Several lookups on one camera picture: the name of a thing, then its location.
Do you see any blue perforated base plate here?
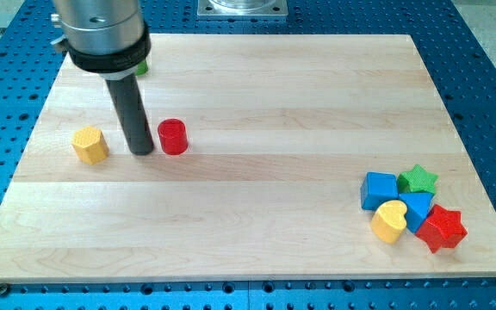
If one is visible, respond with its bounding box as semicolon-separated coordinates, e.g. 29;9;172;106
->
0;1;496;309

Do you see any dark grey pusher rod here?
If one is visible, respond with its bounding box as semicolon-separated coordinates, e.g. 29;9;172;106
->
105;73;154;156

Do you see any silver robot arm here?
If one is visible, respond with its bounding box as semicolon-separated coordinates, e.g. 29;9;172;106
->
51;0;151;80

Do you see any red cylinder block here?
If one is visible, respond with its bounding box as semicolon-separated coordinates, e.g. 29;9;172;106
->
158;119;189;155

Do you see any yellow hexagon block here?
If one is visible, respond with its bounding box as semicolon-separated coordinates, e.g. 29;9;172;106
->
71;126;109;164

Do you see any green block behind arm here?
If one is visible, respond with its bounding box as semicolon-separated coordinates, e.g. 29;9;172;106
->
135;59;148;76

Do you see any blue triangle block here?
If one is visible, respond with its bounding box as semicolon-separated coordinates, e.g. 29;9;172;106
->
400;192;433;233

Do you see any red star block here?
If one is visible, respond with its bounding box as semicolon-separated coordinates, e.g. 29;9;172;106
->
415;204;468;253

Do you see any yellow heart block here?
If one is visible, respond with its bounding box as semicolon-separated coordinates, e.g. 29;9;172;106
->
370;200;407;245

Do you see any blue cube block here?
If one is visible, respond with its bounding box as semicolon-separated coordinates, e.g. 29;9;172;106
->
360;171;399;211

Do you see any light wooden board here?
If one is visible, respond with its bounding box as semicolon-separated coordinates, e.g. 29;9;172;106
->
0;34;496;283

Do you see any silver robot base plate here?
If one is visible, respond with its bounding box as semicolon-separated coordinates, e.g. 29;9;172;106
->
197;0;288;18

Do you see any green star block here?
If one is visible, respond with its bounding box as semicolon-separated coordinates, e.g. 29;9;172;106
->
397;164;438;195

